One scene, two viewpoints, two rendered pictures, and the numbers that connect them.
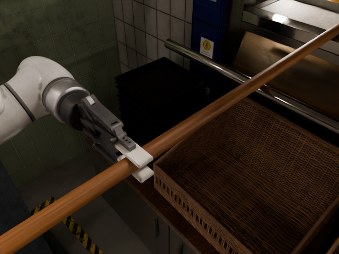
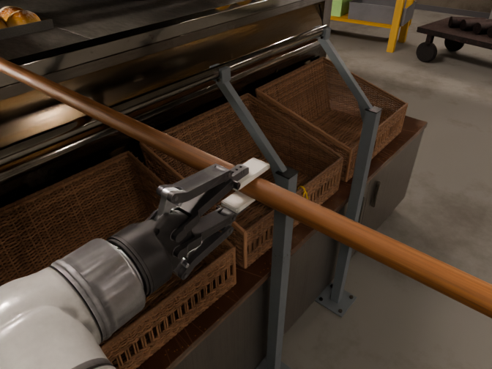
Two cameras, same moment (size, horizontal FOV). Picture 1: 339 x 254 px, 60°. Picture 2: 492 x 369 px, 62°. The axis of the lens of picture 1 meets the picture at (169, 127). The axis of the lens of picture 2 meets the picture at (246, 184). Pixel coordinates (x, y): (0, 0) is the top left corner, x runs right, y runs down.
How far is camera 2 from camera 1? 0.65 m
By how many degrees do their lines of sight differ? 72
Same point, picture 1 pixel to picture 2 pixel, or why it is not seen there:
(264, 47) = not seen: outside the picture
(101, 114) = (202, 179)
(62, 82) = (83, 258)
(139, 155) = (253, 165)
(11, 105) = not seen: outside the picture
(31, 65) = not seen: outside the picture
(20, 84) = (57, 352)
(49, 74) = (42, 289)
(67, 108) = (157, 249)
